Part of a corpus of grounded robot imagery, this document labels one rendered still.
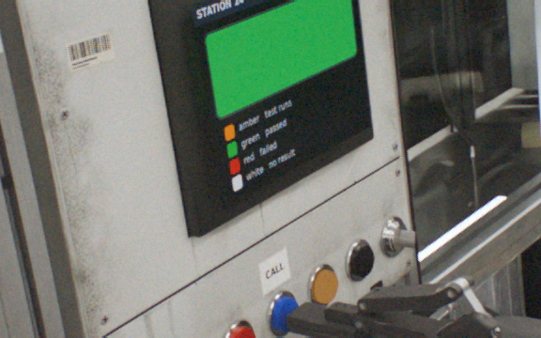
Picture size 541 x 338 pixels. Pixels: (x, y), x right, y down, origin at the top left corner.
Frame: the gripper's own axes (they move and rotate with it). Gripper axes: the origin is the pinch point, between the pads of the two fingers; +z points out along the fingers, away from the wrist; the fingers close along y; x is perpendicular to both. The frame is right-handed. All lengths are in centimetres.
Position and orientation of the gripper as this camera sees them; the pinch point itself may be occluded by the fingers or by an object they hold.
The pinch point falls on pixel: (330, 324)
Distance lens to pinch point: 100.6
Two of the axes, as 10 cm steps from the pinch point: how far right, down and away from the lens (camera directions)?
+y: -1.4, -9.4, -3.1
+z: -7.8, -0.9, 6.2
